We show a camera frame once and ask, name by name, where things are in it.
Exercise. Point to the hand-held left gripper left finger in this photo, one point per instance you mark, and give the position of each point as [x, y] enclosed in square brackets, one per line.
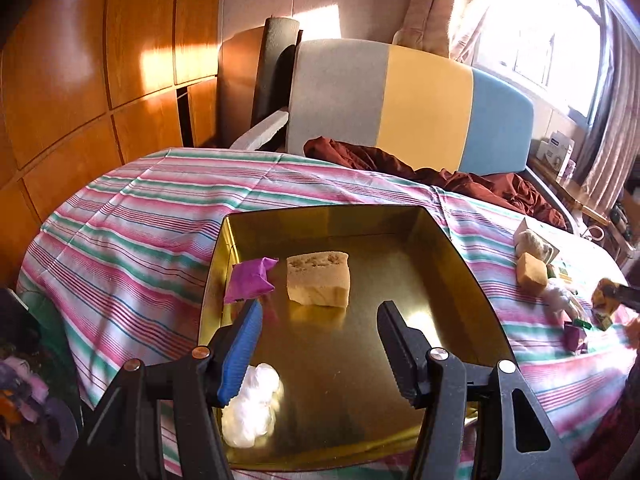
[242, 350]

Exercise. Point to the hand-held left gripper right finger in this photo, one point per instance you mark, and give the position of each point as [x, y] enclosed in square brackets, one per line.
[400, 355]

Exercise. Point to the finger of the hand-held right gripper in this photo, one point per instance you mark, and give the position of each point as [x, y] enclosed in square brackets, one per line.
[625, 294]

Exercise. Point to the yellow snack packet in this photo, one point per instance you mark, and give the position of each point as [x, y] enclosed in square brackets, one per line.
[600, 295]

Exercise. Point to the gold tin box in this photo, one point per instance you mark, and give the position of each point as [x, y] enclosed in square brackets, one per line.
[360, 360]

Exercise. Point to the white cotton ball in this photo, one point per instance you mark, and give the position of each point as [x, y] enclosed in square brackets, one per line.
[257, 410]

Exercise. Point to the purple cloth pouch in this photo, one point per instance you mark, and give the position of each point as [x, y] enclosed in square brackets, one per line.
[247, 280]

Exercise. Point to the yellow sponge block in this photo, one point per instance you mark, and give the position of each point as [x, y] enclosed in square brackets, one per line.
[317, 282]
[532, 272]

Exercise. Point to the person's right hand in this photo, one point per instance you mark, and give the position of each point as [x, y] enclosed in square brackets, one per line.
[633, 335]

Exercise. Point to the purple snack packet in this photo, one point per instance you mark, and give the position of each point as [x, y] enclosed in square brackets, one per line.
[576, 337]

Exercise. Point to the white plastic wrapped item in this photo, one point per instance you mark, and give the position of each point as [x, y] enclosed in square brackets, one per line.
[557, 297]

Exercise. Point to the rolled white towel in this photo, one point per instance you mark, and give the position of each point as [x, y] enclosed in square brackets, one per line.
[532, 242]

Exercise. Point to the wooden nightstand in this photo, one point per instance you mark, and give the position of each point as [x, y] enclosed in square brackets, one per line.
[575, 192]

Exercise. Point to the striped bedsheet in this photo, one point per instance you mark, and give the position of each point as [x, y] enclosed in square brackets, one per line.
[150, 240]

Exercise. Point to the white cardboard box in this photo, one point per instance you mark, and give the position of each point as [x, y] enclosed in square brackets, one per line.
[557, 150]

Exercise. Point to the striped beige curtain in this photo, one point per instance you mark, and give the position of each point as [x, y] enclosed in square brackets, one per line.
[612, 135]

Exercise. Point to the brown red blanket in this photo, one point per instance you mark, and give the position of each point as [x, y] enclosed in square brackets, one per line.
[475, 185]

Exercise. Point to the white foam piece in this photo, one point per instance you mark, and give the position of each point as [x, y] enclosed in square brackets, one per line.
[262, 130]

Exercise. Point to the grey yellow blue headboard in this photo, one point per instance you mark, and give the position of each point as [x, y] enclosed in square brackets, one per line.
[420, 105]

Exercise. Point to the window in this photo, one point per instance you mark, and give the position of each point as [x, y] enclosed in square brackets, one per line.
[545, 35]

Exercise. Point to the wooden wardrobe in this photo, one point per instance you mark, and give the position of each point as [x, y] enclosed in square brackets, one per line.
[75, 85]

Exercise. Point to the pink curtain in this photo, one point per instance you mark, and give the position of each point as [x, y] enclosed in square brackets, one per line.
[440, 5]

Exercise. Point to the grey bed frame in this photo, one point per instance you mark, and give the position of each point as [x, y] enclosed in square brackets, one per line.
[555, 197]

